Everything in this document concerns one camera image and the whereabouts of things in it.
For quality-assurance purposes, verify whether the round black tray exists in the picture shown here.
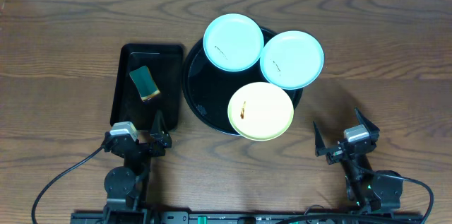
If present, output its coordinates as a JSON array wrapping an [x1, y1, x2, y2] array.
[[182, 40, 303, 135]]

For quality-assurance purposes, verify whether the left black cable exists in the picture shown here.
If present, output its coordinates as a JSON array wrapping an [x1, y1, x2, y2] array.
[[30, 146, 106, 224]]

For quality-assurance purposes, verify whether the green yellow sponge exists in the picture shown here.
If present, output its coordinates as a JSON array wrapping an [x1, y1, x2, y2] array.
[[129, 66, 160, 102]]

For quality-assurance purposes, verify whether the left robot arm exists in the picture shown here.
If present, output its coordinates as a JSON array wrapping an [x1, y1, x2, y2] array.
[[100, 110, 172, 224]]

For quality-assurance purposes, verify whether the right black cable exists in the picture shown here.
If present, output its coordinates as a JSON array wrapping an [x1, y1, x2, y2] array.
[[356, 165, 435, 224]]

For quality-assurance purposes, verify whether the light blue plate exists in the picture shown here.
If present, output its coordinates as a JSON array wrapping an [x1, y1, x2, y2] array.
[[260, 30, 325, 90], [203, 13, 264, 72]]

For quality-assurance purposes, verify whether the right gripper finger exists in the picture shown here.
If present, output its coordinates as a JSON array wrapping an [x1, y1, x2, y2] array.
[[313, 122, 327, 156], [354, 107, 380, 136]]

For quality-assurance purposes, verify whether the yellow plate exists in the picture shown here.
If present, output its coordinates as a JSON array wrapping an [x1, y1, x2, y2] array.
[[227, 82, 294, 141]]

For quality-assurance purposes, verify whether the rectangular black tray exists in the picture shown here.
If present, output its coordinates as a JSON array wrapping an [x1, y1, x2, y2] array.
[[110, 43, 184, 131]]

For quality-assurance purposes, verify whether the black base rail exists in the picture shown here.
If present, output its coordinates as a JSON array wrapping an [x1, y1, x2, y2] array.
[[69, 211, 424, 224]]

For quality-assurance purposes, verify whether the black cable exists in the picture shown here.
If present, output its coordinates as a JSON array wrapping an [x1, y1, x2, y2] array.
[[356, 165, 435, 224], [30, 146, 106, 224]]

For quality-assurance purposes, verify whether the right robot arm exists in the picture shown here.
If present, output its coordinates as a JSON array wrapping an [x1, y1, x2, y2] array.
[[314, 109, 403, 214]]

